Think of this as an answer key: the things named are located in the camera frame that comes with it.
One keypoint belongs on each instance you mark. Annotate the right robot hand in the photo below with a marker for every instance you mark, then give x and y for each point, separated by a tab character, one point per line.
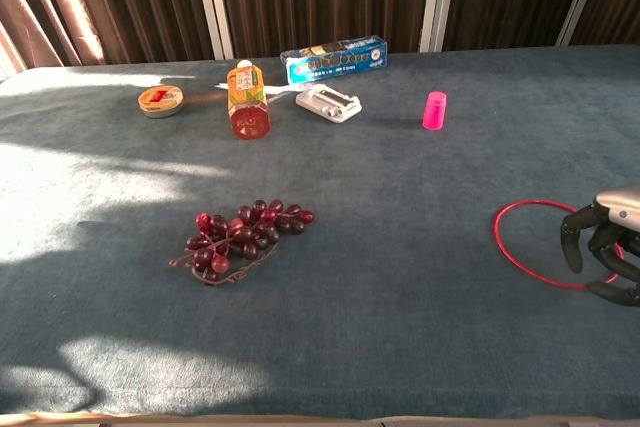
612	207

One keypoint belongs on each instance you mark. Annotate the pink plastic cylinder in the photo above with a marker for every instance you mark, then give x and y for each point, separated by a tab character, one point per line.
434	112

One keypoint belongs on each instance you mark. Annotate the blue felt table cover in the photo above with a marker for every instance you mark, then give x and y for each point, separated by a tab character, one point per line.
375	172

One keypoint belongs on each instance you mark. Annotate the white battery charger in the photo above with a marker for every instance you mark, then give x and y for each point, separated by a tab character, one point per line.
327	104

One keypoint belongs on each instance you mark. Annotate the blue cookie box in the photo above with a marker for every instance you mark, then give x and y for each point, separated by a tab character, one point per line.
332	64

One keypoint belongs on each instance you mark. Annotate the dark red grape bunch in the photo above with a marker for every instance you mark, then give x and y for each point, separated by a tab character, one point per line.
245	234

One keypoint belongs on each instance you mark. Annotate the orange juice bottle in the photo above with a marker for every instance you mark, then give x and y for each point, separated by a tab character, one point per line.
247	99

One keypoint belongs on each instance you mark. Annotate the round orange tin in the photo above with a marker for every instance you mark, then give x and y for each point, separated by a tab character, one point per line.
160	101

